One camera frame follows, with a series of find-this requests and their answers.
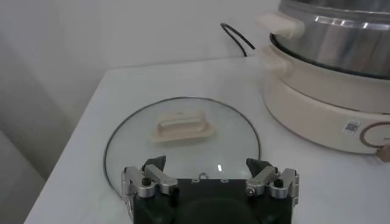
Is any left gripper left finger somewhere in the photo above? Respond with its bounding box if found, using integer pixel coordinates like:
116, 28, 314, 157
121, 155, 179, 199

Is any black pot power cable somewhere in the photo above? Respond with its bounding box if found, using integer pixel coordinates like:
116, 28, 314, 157
220, 22, 257, 58

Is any round glass pot lid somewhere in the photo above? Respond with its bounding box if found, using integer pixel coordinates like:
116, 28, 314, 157
102, 96, 263, 200

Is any cream electric cooking pot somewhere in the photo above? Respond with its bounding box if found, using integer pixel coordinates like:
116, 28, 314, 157
258, 44, 390, 163

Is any perforated steel steamer basket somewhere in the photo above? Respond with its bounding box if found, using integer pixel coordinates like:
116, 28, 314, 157
255, 0, 390, 80

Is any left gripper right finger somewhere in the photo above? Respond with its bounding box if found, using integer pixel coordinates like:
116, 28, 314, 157
245, 157, 300, 200

